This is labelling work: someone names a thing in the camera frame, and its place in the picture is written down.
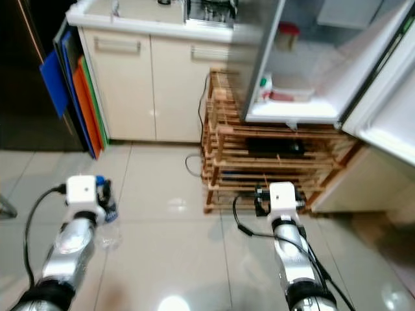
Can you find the jar with red lid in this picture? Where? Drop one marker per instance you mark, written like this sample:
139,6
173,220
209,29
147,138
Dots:
286,35

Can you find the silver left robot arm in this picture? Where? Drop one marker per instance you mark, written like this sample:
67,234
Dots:
68,253

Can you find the black flat box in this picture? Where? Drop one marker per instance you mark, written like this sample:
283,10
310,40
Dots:
275,148

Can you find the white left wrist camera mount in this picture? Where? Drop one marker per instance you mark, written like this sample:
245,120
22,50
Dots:
81,190

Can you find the cream kitchen base cabinet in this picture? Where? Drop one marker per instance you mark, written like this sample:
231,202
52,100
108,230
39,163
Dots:
130,97

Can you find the wooden wine rack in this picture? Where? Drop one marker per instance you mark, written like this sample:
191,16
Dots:
217,116

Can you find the black glossy tall appliance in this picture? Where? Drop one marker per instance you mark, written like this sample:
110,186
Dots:
26,71

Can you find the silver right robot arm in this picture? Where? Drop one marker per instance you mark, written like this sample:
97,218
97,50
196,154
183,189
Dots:
295,259

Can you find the clear water bottle blue cap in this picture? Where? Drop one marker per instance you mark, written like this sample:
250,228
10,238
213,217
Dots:
109,207

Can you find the flat red packet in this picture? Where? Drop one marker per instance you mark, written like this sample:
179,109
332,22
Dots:
292,96

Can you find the grey freezer compartment flap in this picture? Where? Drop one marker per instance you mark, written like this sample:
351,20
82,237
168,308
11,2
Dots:
350,11

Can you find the green board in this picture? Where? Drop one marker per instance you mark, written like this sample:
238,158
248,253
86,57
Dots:
97,91

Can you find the bright blue board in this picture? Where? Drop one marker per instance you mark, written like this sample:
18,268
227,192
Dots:
55,84

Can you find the grey metal chair leg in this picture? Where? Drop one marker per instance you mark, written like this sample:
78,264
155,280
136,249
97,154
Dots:
8,208

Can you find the small clear glass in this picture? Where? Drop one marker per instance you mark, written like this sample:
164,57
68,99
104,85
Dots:
117,9

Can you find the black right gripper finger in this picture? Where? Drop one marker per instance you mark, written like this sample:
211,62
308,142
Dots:
259,189

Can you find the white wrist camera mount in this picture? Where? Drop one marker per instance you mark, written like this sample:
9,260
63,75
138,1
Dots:
284,196
81,190

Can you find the black tape roll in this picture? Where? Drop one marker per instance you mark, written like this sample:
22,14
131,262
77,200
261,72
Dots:
164,2

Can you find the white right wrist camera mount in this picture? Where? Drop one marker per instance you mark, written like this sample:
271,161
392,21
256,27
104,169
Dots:
284,196

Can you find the white carton green cap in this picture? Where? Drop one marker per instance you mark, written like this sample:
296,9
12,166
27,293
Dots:
264,89

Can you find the black mini fridge door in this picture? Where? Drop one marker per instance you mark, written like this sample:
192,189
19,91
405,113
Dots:
389,110

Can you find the grey mini fridge body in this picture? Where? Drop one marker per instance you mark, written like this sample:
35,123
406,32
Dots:
259,39

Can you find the steel gas hob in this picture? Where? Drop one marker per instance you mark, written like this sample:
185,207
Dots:
211,11

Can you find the white side counter unit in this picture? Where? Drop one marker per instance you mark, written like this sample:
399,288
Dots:
363,184

